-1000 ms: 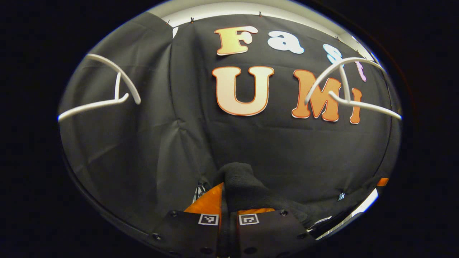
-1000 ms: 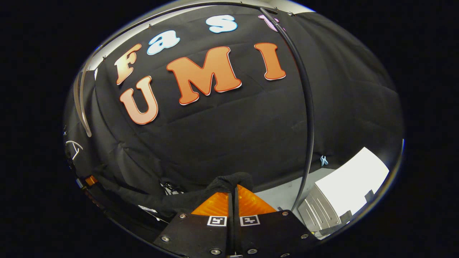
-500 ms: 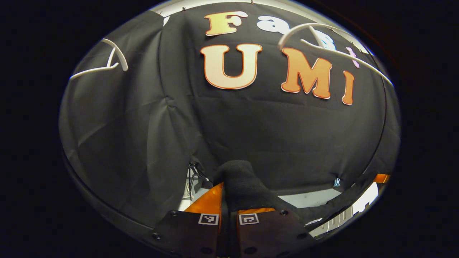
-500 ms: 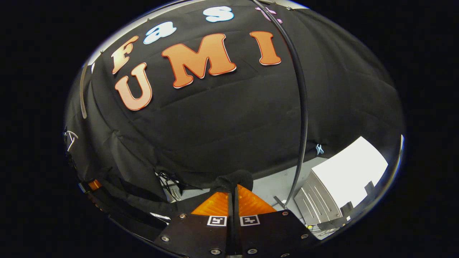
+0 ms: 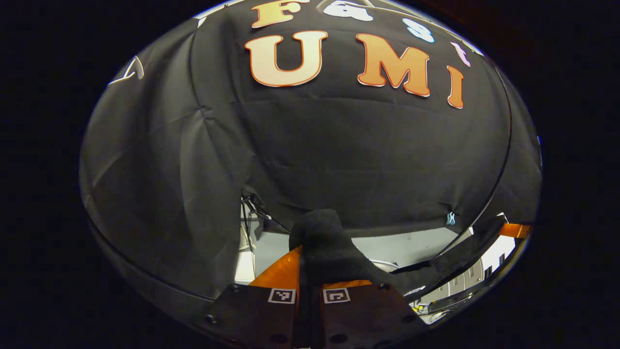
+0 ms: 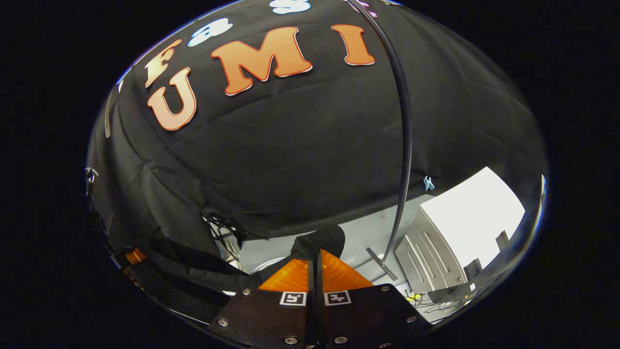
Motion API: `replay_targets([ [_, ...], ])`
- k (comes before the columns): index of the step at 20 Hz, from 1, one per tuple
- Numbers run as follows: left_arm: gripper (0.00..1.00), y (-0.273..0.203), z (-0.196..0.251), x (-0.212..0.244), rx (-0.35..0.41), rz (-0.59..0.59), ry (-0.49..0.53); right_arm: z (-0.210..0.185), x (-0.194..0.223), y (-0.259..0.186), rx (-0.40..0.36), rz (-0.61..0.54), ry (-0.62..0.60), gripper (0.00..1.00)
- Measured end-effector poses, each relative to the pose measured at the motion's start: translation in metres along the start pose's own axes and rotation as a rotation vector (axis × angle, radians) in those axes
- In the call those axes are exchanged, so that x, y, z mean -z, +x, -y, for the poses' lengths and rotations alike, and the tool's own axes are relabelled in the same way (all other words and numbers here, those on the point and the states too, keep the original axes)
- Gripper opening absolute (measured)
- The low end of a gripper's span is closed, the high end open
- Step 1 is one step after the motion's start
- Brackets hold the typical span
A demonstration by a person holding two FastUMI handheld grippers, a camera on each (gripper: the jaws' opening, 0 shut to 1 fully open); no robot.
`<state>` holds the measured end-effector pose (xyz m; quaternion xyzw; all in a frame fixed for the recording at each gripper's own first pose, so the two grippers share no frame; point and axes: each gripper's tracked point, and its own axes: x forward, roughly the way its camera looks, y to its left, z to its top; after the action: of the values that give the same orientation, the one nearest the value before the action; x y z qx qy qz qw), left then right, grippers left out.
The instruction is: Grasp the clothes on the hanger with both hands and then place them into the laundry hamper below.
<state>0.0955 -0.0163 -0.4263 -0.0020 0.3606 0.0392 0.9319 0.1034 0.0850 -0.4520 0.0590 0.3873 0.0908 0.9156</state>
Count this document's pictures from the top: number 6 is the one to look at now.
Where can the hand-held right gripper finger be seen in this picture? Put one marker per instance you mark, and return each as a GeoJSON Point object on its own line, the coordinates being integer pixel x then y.
{"type": "Point", "coordinates": [321, 310]}
{"type": "Point", "coordinates": [312, 310]}

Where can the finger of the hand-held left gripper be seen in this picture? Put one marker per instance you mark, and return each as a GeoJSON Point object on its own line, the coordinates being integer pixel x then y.
{"type": "Point", "coordinates": [134, 255]}

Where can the black knit garment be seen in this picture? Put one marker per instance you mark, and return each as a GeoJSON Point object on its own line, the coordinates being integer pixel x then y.
{"type": "Point", "coordinates": [319, 240]}

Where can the black clothes rack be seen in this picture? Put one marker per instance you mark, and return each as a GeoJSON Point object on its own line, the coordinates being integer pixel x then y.
{"type": "Point", "coordinates": [408, 135]}

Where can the small blue clip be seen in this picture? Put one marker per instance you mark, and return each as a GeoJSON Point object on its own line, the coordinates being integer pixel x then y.
{"type": "Point", "coordinates": [428, 183]}

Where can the black backdrop cloth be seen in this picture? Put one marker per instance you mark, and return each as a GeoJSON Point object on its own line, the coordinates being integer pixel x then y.
{"type": "Point", "coordinates": [290, 145]}

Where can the white cabinet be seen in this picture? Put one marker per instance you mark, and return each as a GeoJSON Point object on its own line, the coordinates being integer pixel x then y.
{"type": "Point", "coordinates": [470, 208]}

